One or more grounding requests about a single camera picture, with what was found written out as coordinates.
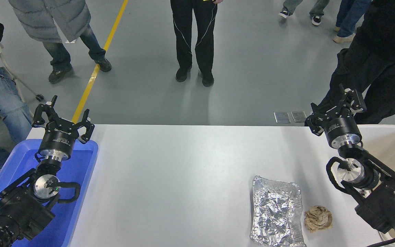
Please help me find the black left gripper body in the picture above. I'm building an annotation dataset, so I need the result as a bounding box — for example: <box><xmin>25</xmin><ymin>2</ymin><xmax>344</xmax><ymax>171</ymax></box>
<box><xmin>39</xmin><ymin>119</ymin><xmax>81</xmax><ymax>155</ymax></box>

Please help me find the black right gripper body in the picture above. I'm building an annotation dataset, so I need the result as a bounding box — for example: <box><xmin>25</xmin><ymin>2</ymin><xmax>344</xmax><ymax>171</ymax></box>
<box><xmin>311</xmin><ymin>109</ymin><xmax>362</xmax><ymax>147</ymax></box>

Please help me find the blue plastic tray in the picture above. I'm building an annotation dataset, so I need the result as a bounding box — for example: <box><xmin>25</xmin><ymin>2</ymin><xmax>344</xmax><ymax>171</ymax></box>
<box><xmin>0</xmin><ymin>139</ymin><xmax>99</xmax><ymax>247</ymax></box>

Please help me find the large pale bin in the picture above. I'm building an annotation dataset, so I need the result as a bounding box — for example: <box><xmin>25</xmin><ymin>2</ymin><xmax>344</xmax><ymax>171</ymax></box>
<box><xmin>355</xmin><ymin>124</ymin><xmax>395</xmax><ymax>247</ymax></box>

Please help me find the person in blue jeans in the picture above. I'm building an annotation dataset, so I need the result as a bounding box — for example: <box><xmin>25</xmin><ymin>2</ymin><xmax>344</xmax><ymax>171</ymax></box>
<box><xmin>333</xmin><ymin>0</ymin><xmax>373</xmax><ymax>44</ymax></box>

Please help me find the person in grey-green trousers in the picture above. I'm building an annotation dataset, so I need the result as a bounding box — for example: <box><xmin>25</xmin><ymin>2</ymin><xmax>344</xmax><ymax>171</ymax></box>
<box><xmin>279</xmin><ymin>0</ymin><xmax>330</xmax><ymax>26</ymax></box>

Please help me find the crumpled tan paper ball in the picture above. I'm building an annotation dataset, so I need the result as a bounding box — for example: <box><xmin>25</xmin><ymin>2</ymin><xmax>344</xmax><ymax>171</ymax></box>
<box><xmin>304</xmin><ymin>205</ymin><xmax>333</xmax><ymax>234</ymax></box>

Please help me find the silver foil tray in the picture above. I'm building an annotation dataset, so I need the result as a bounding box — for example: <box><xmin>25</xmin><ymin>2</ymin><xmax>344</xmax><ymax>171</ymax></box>
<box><xmin>250</xmin><ymin>175</ymin><xmax>307</xmax><ymax>247</ymax></box>

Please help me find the person in grey coat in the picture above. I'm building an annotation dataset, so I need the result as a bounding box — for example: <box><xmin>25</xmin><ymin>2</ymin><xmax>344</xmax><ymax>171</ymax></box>
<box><xmin>8</xmin><ymin>0</ymin><xmax>112</xmax><ymax>84</ymax></box>

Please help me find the person in black trousers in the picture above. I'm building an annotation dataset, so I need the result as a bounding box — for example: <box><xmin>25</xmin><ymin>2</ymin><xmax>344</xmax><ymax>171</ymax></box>
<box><xmin>170</xmin><ymin>0</ymin><xmax>224</xmax><ymax>87</ymax></box>

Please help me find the white chair frame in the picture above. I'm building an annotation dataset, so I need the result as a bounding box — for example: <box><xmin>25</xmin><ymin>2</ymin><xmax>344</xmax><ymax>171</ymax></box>
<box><xmin>0</xmin><ymin>43</ymin><xmax>45</xmax><ymax>102</ymax></box>

